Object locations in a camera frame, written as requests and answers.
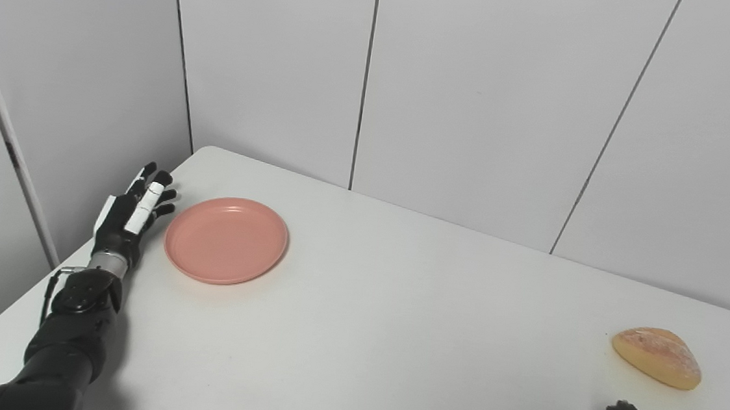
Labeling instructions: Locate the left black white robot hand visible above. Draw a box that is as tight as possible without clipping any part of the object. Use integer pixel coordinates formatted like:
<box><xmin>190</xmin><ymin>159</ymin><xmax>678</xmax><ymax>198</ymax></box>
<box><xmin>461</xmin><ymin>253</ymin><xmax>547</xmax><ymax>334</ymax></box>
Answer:
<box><xmin>90</xmin><ymin>157</ymin><xmax>181</xmax><ymax>275</ymax></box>

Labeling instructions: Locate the golden bread roll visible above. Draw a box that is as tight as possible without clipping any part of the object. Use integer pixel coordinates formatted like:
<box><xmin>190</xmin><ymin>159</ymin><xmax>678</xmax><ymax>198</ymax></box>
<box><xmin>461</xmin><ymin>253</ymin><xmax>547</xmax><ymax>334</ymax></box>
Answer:
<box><xmin>608</xmin><ymin>324</ymin><xmax>706</xmax><ymax>392</ymax></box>

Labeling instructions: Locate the pink round plate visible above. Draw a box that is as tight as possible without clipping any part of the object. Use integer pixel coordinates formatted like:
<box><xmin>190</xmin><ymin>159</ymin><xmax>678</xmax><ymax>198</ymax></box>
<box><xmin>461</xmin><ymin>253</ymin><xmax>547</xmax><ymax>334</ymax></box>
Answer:
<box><xmin>160</xmin><ymin>192</ymin><xmax>292</xmax><ymax>290</ymax></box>

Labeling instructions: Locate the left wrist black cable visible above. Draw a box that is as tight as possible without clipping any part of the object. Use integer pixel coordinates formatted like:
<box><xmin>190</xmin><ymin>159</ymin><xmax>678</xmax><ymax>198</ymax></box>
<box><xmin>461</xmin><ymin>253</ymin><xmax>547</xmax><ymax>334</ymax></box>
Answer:
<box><xmin>38</xmin><ymin>263</ymin><xmax>88</xmax><ymax>331</ymax></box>

